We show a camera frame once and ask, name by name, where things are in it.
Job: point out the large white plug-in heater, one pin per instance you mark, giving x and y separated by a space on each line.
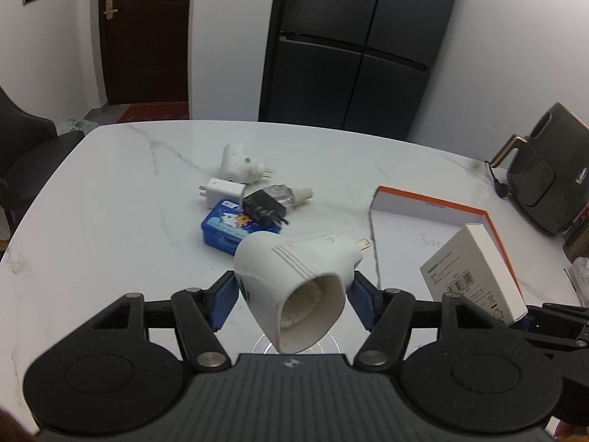
294 262

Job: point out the black power adapter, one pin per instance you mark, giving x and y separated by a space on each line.
260 205

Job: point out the dark grey chair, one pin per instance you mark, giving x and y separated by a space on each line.
27 147

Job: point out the white usb charger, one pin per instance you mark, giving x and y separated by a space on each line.
223 192

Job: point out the red doormat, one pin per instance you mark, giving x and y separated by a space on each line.
152 113

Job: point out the small green white item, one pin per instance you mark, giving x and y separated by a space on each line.
76 124

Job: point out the dark grey air fryer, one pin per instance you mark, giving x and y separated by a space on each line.
547 175

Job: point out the clear glass liquid bottle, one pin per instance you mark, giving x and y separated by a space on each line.
294 194

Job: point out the clear plastic bag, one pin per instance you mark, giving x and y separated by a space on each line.
580 281

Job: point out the orange white cardboard box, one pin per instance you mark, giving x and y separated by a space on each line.
414 244

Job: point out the black refrigerator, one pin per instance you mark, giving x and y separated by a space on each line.
349 55

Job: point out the small white plug-in heater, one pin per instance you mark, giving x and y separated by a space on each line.
234 165

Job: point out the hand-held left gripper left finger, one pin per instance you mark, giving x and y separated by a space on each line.
225 297

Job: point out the small white carton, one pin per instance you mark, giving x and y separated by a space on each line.
478 267

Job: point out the brass door lock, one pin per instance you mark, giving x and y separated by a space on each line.
109 9

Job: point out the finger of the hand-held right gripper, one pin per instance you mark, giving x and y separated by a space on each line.
552 336

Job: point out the black power plug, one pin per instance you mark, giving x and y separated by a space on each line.
500 188

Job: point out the blue cartoon print box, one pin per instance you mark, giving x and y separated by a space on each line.
225 225

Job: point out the dark brown door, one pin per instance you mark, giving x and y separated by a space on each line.
147 32

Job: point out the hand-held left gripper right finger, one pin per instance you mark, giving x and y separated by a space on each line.
363 304

